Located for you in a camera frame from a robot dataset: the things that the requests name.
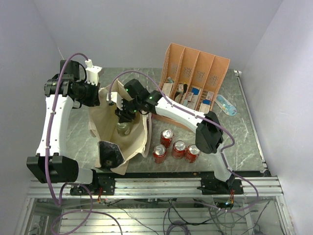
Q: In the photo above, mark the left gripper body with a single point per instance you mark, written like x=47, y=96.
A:
x=91, y=91

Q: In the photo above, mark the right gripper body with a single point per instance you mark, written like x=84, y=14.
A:
x=129, y=109

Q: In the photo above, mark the clear bottle green cap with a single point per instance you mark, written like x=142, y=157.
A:
x=123, y=129

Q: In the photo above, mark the cream canvas tote bag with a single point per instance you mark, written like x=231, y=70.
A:
x=114, y=149

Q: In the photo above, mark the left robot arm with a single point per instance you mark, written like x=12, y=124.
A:
x=78, y=84

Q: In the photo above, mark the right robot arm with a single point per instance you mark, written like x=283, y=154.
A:
x=207, y=129

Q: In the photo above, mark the red soda can rear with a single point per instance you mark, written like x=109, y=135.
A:
x=166, y=137

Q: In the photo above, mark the red soda can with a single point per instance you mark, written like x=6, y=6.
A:
x=159, y=153
x=179, y=149
x=192, y=153
x=166, y=137

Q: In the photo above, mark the white red medicine box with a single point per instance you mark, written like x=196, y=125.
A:
x=167, y=88

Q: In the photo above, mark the red soda can left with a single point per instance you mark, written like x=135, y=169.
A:
x=159, y=153

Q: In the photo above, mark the red soda can middle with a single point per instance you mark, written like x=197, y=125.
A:
x=179, y=149

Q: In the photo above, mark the orange plastic desk organizer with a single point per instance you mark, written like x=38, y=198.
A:
x=197, y=76

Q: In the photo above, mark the red soda can right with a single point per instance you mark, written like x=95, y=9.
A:
x=192, y=153

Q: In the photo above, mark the white box right slot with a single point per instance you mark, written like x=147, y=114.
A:
x=204, y=108

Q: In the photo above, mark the blue toothbrush blister pack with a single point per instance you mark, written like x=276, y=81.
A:
x=226, y=106

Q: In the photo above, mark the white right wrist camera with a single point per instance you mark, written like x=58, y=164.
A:
x=114, y=98

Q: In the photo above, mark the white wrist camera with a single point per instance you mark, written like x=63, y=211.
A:
x=93, y=72
x=114, y=98

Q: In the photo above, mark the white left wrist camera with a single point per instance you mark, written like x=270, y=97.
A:
x=93, y=72

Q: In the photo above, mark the aluminium mounting rail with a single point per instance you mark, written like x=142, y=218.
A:
x=187, y=187

